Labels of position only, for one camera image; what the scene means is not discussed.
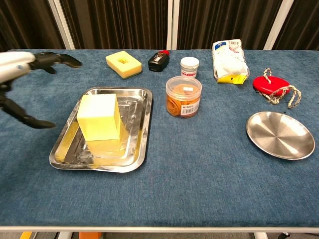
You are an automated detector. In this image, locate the round steel plate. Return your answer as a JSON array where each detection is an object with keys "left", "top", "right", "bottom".
[{"left": 246, "top": 111, "right": 316, "bottom": 160}]

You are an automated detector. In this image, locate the brown round container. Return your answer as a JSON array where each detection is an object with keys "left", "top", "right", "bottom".
[{"left": 165, "top": 75, "right": 203, "bottom": 119}]

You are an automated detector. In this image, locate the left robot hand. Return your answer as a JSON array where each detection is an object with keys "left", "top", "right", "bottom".
[{"left": 0, "top": 51, "right": 83, "bottom": 130}]

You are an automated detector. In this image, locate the rectangular steel tray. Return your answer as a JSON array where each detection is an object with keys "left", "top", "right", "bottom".
[{"left": 49, "top": 86, "right": 154, "bottom": 173}]

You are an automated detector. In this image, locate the white frame post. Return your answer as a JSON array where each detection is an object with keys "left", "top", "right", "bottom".
[
  {"left": 166, "top": 0, "right": 180, "bottom": 50},
  {"left": 48, "top": 0, "right": 75, "bottom": 50},
  {"left": 263, "top": 0, "right": 295, "bottom": 50}
]

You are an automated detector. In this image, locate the blue table cloth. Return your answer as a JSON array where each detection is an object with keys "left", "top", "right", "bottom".
[{"left": 0, "top": 48, "right": 319, "bottom": 229}]

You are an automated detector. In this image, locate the small white jar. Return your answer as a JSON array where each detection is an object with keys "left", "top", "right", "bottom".
[{"left": 180, "top": 56, "right": 200, "bottom": 80}]

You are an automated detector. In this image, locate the yellow sponge with hole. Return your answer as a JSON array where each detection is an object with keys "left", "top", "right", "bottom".
[{"left": 105, "top": 50, "right": 143, "bottom": 80}]

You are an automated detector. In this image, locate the black pleated curtain panel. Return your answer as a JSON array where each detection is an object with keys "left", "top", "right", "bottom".
[
  {"left": 273, "top": 0, "right": 319, "bottom": 50},
  {"left": 59, "top": 0, "right": 169, "bottom": 50},
  {"left": 0, "top": 0, "right": 65, "bottom": 52},
  {"left": 177, "top": 0, "right": 284, "bottom": 50}
]

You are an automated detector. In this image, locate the white and yellow bag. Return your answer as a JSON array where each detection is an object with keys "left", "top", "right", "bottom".
[{"left": 212, "top": 39, "right": 250, "bottom": 85}]

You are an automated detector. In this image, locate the red disc with rope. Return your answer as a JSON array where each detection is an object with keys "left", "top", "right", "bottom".
[{"left": 252, "top": 67, "right": 303, "bottom": 109}]

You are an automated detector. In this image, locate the yellow cube block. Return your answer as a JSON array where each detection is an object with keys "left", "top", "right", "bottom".
[{"left": 76, "top": 93, "right": 122, "bottom": 142}]

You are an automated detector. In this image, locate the black bottle with red cap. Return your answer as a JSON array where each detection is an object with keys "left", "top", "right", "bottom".
[{"left": 148, "top": 49, "right": 170, "bottom": 73}]

